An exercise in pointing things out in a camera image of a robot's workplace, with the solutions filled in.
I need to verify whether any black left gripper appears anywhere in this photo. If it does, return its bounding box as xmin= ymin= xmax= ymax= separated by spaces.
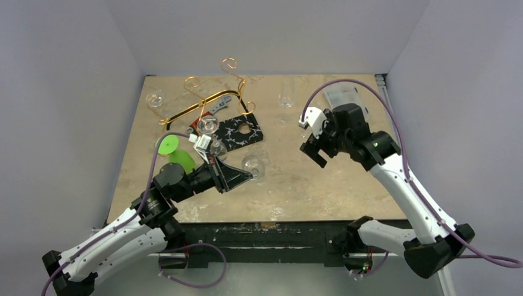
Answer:
xmin=172 ymin=152 xmax=252 ymax=203

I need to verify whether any short ribbed clear goblet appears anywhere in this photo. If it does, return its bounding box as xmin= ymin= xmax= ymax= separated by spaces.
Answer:
xmin=241 ymin=155 xmax=266 ymax=183

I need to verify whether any clear stemmed glass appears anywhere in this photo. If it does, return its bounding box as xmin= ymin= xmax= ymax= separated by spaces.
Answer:
xmin=197 ymin=115 xmax=228 ymax=161

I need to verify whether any green plastic wine glass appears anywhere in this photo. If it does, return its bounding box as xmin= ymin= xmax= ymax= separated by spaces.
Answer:
xmin=157 ymin=134 xmax=196 ymax=174

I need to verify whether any clear round wine glass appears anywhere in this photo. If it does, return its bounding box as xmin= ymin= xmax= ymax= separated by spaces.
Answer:
xmin=146 ymin=89 xmax=166 ymax=109

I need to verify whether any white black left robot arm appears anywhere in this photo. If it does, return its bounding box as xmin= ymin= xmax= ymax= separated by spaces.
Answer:
xmin=41 ymin=157 xmax=253 ymax=295

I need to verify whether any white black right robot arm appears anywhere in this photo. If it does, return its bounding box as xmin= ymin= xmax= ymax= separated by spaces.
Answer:
xmin=299 ymin=103 xmax=476 ymax=279

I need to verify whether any black marbled rack base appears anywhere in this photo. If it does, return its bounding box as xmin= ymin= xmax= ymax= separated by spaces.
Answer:
xmin=215 ymin=114 xmax=264 ymax=152

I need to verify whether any clear champagne flute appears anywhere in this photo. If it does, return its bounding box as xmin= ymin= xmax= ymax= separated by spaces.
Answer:
xmin=275 ymin=76 xmax=295 ymax=127

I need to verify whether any clear plastic screw box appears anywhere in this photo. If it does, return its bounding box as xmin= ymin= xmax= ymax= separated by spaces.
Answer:
xmin=323 ymin=83 xmax=371 ymax=121

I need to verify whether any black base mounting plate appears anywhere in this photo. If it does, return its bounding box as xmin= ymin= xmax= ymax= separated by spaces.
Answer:
xmin=157 ymin=218 xmax=413 ymax=271

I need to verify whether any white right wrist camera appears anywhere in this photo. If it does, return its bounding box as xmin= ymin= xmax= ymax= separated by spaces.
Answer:
xmin=298 ymin=107 xmax=327 ymax=139

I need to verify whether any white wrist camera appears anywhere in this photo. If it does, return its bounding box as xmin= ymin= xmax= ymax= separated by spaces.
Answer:
xmin=298 ymin=107 xmax=327 ymax=139
xmin=189 ymin=134 xmax=212 ymax=163

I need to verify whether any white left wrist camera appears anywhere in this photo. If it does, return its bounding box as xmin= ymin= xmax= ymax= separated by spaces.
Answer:
xmin=189 ymin=134 xmax=212 ymax=163

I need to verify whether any red handled adjustable wrench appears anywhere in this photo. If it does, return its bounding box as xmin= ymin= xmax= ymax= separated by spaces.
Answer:
xmin=186 ymin=95 xmax=232 ymax=134

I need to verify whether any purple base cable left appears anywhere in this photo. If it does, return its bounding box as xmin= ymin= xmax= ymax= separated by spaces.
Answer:
xmin=158 ymin=244 xmax=228 ymax=289

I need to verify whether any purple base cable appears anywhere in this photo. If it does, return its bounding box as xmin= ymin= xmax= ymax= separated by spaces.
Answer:
xmin=158 ymin=244 xmax=228 ymax=289
xmin=348 ymin=250 xmax=390 ymax=279

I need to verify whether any gold wire wine glass rack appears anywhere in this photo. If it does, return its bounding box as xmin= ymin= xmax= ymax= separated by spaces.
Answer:
xmin=146 ymin=57 xmax=257 ymax=127

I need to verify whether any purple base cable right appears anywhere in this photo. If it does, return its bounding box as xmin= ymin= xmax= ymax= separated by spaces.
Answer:
xmin=348 ymin=250 xmax=390 ymax=279

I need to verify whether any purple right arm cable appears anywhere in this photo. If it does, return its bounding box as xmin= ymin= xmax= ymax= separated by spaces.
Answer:
xmin=301 ymin=78 xmax=523 ymax=269

